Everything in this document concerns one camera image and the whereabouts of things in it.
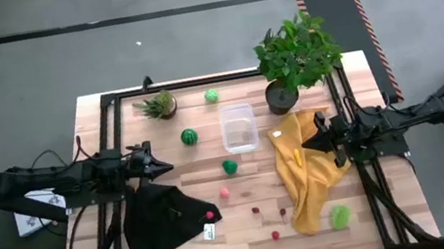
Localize yellow cloth napkin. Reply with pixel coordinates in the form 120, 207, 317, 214
264, 103, 363, 242

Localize small succulent in dark pot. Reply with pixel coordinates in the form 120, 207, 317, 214
130, 87, 180, 126

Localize striped green toy watermelon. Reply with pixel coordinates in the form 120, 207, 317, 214
179, 126, 200, 148

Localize clear plastic tupperware container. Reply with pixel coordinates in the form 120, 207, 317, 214
216, 100, 262, 157

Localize black cloth napkin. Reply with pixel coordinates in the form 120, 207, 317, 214
116, 170, 229, 249

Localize light green toy lettuce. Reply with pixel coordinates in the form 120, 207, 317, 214
328, 203, 355, 233

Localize dark green toy bell pepper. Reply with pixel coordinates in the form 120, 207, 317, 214
221, 158, 241, 177

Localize black diagonal stand beam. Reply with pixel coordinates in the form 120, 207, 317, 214
0, 161, 71, 236

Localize white printed box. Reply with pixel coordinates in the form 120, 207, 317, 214
9, 185, 71, 238

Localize red toy cherry green stem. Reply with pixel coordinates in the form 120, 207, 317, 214
199, 209, 217, 224

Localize black aluminium table frame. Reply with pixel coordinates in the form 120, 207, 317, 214
27, 30, 444, 249

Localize black frame clamp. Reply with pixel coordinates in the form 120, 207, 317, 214
139, 75, 155, 92

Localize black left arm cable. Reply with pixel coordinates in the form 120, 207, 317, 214
0, 130, 96, 183

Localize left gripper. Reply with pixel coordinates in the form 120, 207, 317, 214
126, 136, 177, 189

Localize light green toy cabbage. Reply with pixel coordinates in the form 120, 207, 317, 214
202, 87, 221, 106

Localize leafy green plant black pot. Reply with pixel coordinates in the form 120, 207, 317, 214
248, 5, 352, 118

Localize white handwritten paper tag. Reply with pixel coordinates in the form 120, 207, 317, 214
201, 221, 219, 242

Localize black mat striped edges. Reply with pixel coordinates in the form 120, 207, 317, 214
290, 0, 406, 120

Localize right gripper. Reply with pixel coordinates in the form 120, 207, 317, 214
296, 105, 359, 174

